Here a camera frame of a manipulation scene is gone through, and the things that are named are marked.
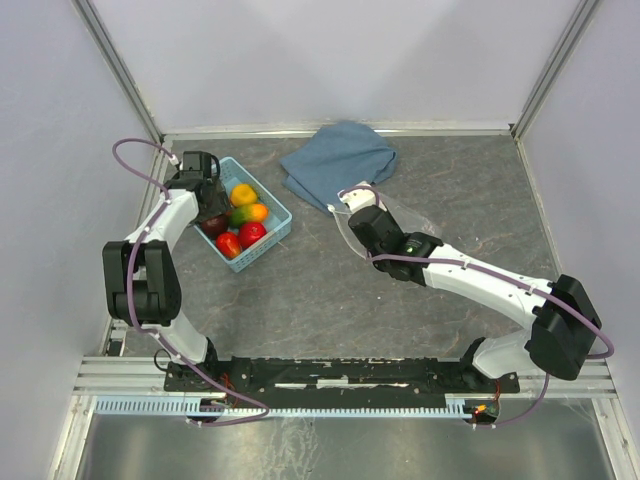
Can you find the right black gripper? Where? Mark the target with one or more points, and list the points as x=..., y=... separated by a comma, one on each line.
x=390, y=220

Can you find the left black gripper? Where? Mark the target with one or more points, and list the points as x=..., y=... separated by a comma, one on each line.
x=221, y=202

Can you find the dark red apple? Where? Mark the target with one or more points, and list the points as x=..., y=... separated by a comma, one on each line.
x=215, y=226

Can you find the clear zip top bag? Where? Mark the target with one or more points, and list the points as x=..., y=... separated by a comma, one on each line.
x=408, y=219

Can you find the red bell pepper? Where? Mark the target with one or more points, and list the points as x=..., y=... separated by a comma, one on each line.
x=228, y=245

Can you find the bright red apple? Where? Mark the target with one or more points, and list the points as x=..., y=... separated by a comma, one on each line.
x=250, y=233

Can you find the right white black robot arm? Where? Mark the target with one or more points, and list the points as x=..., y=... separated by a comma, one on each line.
x=557, y=321

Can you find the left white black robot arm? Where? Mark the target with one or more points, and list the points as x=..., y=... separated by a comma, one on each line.
x=142, y=285

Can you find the orange tangerine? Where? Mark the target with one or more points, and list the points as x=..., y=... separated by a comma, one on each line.
x=243, y=194

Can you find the green orange mango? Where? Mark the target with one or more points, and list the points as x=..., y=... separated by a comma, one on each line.
x=255, y=212

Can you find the light blue plastic basket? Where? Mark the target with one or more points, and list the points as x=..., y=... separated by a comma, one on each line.
x=277, y=223

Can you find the blue folded cloth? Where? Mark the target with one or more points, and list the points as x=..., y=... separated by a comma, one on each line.
x=337, y=157

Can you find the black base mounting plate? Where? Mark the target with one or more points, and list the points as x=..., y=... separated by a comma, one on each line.
x=323, y=384

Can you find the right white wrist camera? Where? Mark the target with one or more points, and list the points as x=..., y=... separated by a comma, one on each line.
x=358, y=197

